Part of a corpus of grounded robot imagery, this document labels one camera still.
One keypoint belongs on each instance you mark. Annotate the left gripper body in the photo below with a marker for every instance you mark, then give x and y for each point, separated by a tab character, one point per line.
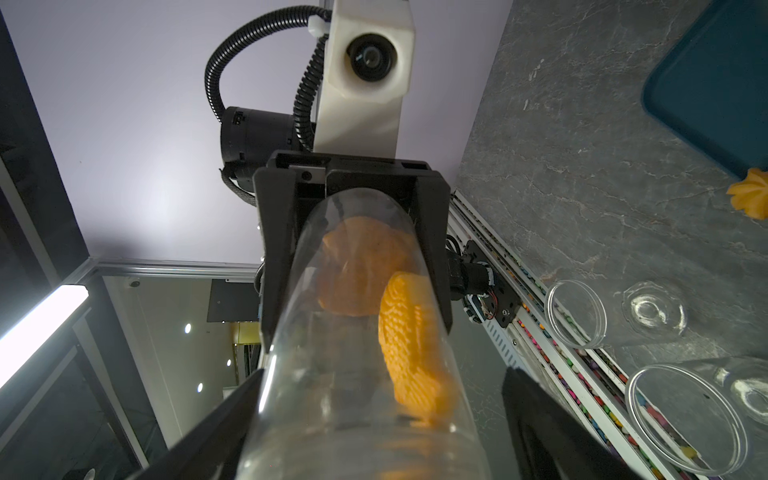
291	184

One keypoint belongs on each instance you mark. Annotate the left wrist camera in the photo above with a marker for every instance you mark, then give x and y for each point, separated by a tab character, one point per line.
367	72

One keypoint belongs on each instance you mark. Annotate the clear cookie jar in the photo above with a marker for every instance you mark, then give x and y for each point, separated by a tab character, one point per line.
280	441
705	417
653	312

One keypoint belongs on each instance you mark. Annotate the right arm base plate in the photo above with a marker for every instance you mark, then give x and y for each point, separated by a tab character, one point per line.
483	291

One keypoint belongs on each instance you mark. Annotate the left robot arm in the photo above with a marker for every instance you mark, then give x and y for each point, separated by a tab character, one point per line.
249	137

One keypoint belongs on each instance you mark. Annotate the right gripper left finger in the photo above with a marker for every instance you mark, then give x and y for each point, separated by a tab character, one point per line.
214	441

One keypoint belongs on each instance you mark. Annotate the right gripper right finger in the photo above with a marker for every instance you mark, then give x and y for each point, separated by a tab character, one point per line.
548	442

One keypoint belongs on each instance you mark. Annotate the teal plastic tray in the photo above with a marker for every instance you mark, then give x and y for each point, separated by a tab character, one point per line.
710	89

